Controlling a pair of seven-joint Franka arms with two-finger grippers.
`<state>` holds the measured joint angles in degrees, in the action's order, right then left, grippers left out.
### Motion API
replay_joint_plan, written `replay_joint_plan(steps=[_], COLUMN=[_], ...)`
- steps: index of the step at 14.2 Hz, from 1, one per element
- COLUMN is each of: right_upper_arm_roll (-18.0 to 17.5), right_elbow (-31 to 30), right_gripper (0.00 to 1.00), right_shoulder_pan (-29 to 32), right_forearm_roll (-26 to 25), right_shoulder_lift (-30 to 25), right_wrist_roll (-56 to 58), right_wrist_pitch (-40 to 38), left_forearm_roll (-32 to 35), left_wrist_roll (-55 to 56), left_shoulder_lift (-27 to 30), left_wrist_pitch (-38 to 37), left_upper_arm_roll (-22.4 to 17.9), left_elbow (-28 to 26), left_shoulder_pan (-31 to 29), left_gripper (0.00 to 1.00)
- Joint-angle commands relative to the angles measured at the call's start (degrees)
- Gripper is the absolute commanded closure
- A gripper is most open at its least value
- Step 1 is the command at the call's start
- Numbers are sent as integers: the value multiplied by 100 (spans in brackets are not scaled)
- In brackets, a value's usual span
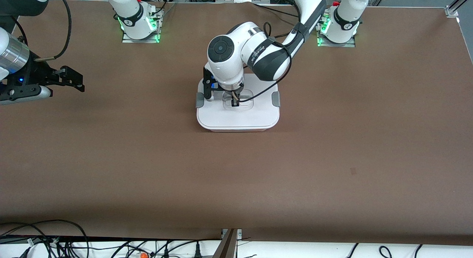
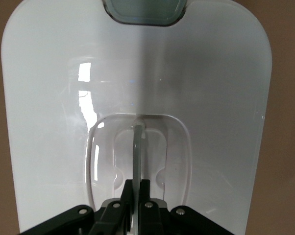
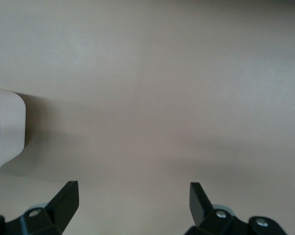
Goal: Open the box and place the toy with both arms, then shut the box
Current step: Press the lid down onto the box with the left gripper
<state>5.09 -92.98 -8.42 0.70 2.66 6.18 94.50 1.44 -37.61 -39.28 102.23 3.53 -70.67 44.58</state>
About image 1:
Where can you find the aluminium profile post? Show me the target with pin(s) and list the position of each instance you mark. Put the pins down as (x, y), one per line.
(227, 247)

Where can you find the pink plastic box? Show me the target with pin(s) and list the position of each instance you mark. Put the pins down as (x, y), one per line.
(236, 130)

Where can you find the aluminium corner extrusion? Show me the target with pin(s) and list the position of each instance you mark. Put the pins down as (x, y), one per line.
(452, 9)

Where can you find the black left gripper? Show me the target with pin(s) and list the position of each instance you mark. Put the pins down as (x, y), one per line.
(235, 99)

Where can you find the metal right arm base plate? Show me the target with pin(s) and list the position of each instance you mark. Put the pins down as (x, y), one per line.
(140, 40)

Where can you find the white container lid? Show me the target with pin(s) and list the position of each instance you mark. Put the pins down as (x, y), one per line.
(258, 114)

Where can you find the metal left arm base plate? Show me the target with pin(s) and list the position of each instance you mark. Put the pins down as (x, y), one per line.
(340, 45)

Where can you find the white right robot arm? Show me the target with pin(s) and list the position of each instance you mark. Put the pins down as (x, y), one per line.
(11, 51)

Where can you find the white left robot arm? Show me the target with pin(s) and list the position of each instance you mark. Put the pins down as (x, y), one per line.
(225, 71)

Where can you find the table cover sheet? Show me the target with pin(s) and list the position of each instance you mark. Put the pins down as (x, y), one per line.
(332, 139)

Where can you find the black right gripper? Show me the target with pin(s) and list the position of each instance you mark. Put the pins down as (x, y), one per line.
(40, 74)

